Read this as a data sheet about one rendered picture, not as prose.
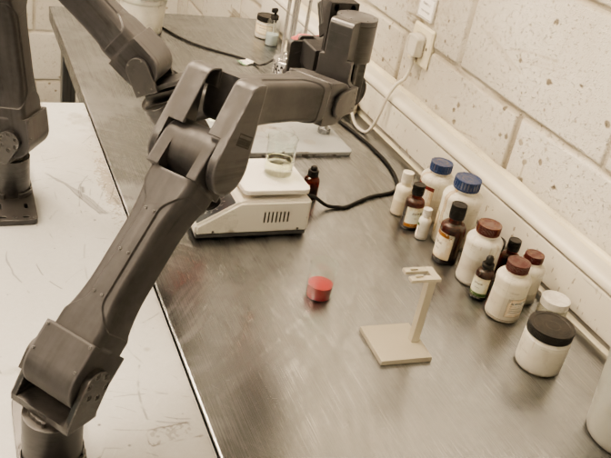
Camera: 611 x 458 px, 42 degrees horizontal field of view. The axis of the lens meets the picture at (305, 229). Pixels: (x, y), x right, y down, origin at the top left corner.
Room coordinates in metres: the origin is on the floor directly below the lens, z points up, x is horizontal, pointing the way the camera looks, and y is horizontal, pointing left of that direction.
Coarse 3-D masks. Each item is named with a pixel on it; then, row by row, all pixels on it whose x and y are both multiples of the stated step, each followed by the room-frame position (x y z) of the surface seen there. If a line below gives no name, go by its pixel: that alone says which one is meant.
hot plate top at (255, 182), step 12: (252, 168) 1.24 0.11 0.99; (252, 180) 1.19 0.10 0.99; (264, 180) 1.20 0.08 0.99; (276, 180) 1.21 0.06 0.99; (288, 180) 1.22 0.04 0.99; (300, 180) 1.23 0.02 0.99; (252, 192) 1.15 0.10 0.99; (264, 192) 1.16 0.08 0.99; (276, 192) 1.17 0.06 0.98; (288, 192) 1.18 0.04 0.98; (300, 192) 1.19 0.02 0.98
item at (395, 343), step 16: (416, 272) 0.94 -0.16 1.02; (432, 272) 0.95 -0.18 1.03; (432, 288) 0.94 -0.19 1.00; (416, 320) 0.94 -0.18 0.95; (368, 336) 0.93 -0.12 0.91; (384, 336) 0.94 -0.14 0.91; (400, 336) 0.95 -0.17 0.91; (416, 336) 0.94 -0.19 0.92; (384, 352) 0.90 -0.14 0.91; (400, 352) 0.91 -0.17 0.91; (416, 352) 0.92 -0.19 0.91
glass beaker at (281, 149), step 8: (272, 136) 1.25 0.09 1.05; (280, 136) 1.26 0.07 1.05; (288, 136) 1.26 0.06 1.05; (296, 136) 1.25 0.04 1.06; (272, 144) 1.21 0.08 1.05; (280, 144) 1.21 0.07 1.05; (288, 144) 1.21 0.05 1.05; (296, 144) 1.23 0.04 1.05; (272, 152) 1.21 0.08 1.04; (280, 152) 1.21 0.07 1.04; (288, 152) 1.21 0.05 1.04; (272, 160) 1.21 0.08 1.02; (280, 160) 1.21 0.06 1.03; (288, 160) 1.22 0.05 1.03; (264, 168) 1.23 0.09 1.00; (272, 168) 1.21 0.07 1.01; (280, 168) 1.21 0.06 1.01; (288, 168) 1.22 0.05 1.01; (272, 176) 1.21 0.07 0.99; (280, 176) 1.21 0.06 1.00; (288, 176) 1.22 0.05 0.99
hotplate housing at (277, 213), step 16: (240, 192) 1.18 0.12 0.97; (240, 208) 1.14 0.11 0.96; (256, 208) 1.15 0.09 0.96; (272, 208) 1.17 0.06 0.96; (288, 208) 1.18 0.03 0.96; (304, 208) 1.19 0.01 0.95; (208, 224) 1.12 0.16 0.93; (224, 224) 1.13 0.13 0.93; (240, 224) 1.14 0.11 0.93; (256, 224) 1.16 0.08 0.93; (272, 224) 1.17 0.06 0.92; (288, 224) 1.18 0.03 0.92; (304, 224) 1.20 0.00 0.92
